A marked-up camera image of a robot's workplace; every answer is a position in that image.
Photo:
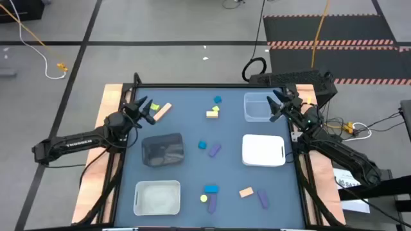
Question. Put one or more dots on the pale grey plastic bin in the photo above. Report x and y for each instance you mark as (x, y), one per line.
(157, 199)

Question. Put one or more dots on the blue cube block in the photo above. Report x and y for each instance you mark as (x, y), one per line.
(217, 99)
(202, 145)

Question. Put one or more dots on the black aluminium table frame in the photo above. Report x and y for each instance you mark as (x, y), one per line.
(208, 85)

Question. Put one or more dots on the yellow-green rectangular block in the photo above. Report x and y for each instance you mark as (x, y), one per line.
(155, 106)

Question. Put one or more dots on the black box on floor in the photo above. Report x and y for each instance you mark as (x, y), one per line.
(19, 11)

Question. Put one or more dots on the white paper sign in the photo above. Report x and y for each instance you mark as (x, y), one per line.
(345, 176)

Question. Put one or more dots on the light wooden side board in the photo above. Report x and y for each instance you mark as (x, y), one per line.
(110, 96)
(327, 192)

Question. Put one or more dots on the long tan wooden block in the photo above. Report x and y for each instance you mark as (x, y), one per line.
(163, 111)

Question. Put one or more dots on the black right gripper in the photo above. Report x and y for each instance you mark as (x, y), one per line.
(290, 106)

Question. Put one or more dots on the blue rectangular block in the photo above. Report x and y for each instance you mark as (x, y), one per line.
(211, 189)

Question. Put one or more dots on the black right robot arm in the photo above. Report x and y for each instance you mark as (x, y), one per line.
(340, 150)

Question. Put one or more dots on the black floor mat striped edge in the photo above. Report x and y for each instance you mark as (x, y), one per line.
(353, 30)

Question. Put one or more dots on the purple rectangular block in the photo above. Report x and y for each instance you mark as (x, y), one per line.
(212, 204)
(214, 150)
(263, 199)

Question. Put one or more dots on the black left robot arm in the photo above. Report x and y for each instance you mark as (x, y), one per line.
(77, 142)

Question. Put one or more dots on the clear plastic bin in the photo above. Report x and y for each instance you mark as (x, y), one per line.
(255, 109)

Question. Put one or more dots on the black side stand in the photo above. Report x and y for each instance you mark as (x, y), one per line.
(385, 187)

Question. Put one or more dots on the yellow-green cylinder block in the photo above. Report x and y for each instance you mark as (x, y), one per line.
(203, 198)

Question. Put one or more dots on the yellow power plug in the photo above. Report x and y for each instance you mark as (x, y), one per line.
(348, 127)

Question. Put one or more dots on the dark smoky translucent bin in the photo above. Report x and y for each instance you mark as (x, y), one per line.
(162, 149)

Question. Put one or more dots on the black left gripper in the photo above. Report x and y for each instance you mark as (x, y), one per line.
(135, 112)

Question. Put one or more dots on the black perforated computer tower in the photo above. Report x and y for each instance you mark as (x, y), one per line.
(295, 78)

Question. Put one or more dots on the blue-grey table mat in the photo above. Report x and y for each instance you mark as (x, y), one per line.
(192, 167)

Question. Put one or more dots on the dark grey panel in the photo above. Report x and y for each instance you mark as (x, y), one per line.
(406, 118)

